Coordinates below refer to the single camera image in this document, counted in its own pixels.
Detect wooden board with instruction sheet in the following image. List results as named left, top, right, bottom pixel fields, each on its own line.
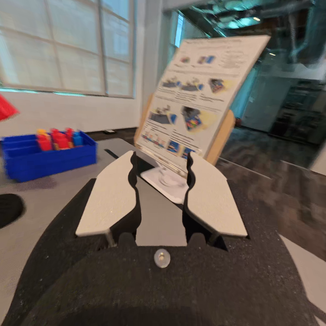
left=134, top=35, right=271, bottom=166

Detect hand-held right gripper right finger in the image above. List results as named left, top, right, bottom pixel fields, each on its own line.
left=183, top=152, right=248, bottom=246

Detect cluster of block towers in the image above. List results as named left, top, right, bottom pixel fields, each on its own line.
left=36, top=127, right=84, bottom=151

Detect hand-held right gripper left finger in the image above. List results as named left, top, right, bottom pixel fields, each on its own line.
left=75, top=150, right=142, bottom=247

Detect blue plastic bin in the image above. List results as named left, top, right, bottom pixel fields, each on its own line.
left=1, top=130, right=98, bottom=182

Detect red mega block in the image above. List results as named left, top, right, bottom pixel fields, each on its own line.
left=0, top=94, right=20, bottom=121

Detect glass window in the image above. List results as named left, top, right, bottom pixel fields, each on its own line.
left=0, top=0, right=135, bottom=98

